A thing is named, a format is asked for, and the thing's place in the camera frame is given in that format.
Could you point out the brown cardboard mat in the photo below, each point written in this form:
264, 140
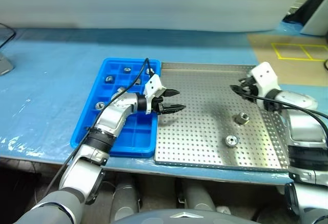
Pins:
299, 70

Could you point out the blue plastic table cover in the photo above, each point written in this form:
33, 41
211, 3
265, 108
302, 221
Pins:
51, 80

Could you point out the white panel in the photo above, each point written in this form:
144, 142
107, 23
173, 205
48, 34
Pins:
316, 19

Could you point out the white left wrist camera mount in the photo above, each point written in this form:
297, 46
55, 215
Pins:
153, 85

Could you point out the grey rounded robot thigh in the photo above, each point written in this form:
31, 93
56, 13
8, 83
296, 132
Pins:
197, 198

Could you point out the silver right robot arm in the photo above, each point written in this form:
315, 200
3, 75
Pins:
305, 129

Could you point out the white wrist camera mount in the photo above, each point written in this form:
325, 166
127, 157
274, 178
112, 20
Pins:
265, 76
153, 85

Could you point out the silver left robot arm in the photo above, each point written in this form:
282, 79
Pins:
112, 116

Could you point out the flat metal roller with hole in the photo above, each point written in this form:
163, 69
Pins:
231, 140

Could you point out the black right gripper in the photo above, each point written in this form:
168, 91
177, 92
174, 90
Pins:
253, 86

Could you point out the perforated steel tray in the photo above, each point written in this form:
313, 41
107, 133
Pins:
205, 131

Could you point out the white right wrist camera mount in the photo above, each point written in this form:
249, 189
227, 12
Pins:
265, 76

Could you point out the small metal roller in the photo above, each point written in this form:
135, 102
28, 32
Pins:
127, 69
121, 89
138, 81
109, 78
150, 71
241, 119
99, 105

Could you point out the grey robot torso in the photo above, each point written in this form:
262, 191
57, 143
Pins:
179, 220

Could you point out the monitor with grey stand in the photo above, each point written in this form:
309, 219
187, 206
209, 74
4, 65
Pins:
5, 66

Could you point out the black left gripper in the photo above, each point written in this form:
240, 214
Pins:
157, 104

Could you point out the blue plastic compartment tray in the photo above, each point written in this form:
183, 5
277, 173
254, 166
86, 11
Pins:
138, 131

